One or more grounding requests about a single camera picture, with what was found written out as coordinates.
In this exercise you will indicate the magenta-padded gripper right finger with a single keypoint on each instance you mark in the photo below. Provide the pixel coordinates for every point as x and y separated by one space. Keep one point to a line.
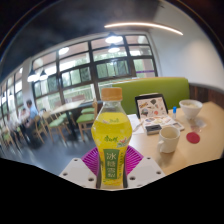
145 171

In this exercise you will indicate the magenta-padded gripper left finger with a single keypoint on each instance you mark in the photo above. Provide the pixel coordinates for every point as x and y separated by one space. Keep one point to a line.
78 171

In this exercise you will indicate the yellow drink bottle orange cap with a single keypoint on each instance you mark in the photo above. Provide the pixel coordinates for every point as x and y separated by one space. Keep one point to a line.
111 140

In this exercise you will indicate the white ceramic mug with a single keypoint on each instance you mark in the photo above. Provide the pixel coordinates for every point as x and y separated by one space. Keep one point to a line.
170 141

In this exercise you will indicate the group of green-seated wooden chairs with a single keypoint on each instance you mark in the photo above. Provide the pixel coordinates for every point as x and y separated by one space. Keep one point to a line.
85 118

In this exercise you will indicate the small blue-capped white bottle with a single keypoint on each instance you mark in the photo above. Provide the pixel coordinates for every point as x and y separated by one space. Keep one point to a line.
174 114

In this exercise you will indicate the black tablet with stickers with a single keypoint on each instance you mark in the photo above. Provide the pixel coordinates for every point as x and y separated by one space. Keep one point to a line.
151 106

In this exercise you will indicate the light wooden dining table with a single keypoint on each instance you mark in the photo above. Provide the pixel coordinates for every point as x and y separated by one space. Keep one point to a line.
70 106

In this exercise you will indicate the crumpled white receipt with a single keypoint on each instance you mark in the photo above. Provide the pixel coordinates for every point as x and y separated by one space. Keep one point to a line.
197 125

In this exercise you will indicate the person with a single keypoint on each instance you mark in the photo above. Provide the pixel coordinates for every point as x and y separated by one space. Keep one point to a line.
22 115
31 115

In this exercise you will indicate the white bowl of food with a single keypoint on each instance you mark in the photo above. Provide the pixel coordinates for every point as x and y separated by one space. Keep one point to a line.
190 108

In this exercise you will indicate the green upholstered booth bench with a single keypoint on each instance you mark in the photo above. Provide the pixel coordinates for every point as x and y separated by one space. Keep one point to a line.
156 90

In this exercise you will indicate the group of round pendant lamps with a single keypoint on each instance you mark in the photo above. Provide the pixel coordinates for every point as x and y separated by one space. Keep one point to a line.
114 39

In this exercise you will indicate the long linear ceiling light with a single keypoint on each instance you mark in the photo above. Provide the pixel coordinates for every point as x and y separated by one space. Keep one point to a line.
143 25

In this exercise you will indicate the dark-framed window wall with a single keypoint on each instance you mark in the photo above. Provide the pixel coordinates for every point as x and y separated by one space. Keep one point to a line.
91 63

